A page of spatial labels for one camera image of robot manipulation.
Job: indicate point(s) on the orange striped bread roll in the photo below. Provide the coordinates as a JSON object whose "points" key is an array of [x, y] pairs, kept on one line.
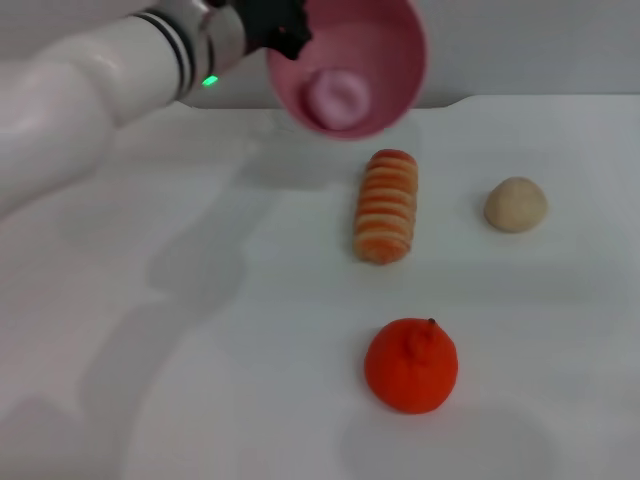
{"points": [[387, 210]]}

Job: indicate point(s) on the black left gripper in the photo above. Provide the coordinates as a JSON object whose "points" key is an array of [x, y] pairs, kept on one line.
{"points": [[270, 22]]}

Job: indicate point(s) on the pink peach toy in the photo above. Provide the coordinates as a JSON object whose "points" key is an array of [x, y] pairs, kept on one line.
{"points": [[337, 102]]}

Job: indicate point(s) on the pink plastic bowl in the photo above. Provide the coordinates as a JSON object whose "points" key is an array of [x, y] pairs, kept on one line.
{"points": [[375, 50]]}

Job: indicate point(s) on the beige round bun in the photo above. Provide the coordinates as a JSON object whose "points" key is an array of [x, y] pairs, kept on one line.
{"points": [[515, 204]]}

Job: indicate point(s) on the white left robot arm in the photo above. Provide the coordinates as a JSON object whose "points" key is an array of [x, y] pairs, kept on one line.
{"points": [[75, 90]]}

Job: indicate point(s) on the orange tangerine toy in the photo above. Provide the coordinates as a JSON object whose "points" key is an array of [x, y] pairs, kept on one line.
{"points": [[410, 370]]}

